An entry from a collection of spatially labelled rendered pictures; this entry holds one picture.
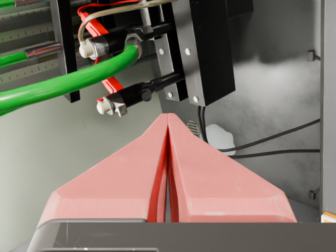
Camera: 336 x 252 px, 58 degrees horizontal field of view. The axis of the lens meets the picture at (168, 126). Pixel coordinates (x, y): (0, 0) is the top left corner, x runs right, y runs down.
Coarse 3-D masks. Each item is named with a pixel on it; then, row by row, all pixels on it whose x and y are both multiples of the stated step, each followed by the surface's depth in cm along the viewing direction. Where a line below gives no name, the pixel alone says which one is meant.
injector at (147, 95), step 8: (176, 72) 49; (152, 80) 47; (160, 80) 47; (168, 80) 48; (176, 80) 49; (128, 88) 44; (136, 88) 44; (144, 88) 44; (152, 88) 46; (160, 88) 48; (104, 96) 42; (112, 96) 42; (120, 96) 43; (128, 96) 43; (136, 96) 44; (144, 96) 43; (112, 104) 42; (128, 104) 44; (112, 112) 43
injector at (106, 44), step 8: (152, 24) 45; (160, 24) 45; (168, 24) 46; (112, 32) 41; (120, 32) 41; (128, 32) 42; (136, 32) 43; (144, 32) 44; (152, 32) 44; (160, 32) 46; (88, 40) 39; (96, 40) 39; (104, 40) 39; (112, 40) 40; (120, 40) 41; (112, 48) 40; (120, 48) 41; (96, 56) 39
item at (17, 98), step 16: (32, 48) 50; (48, 48) 51; (128, 48) 29; (0, 64) 47; (96, 64) 24; (112, 64) 25; (128, 64) 26; (48, 80) 22; (64, 80) 22; (80, 80) 23; (96, 80) 24; (0, 96) 21; (16, 96) 21; (32, 96) 21; (48, 96) 22
